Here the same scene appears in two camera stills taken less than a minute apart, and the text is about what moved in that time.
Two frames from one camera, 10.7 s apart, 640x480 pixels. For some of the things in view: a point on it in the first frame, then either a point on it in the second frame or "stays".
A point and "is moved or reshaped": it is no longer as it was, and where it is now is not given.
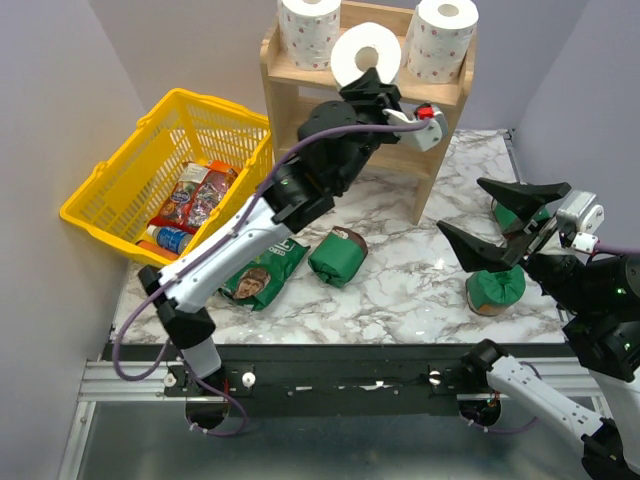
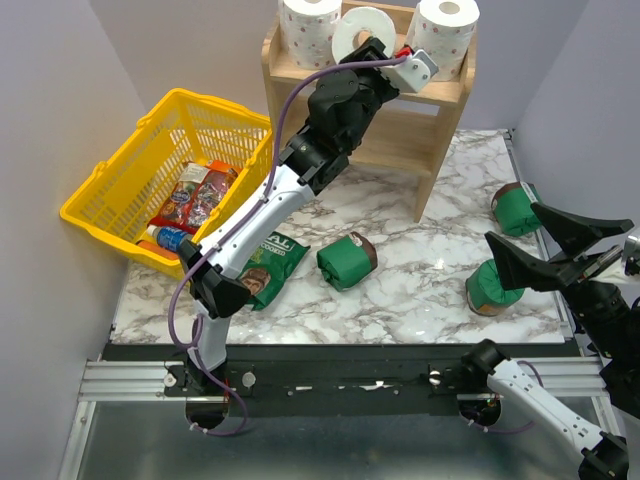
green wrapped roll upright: (489, 293) stays
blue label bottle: (171, 239) stays
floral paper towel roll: (441, 39) stays
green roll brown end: (339, 255) is moved or reshaped
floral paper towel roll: (363, 46) is moved or reshaped
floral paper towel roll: (309, 30) stays
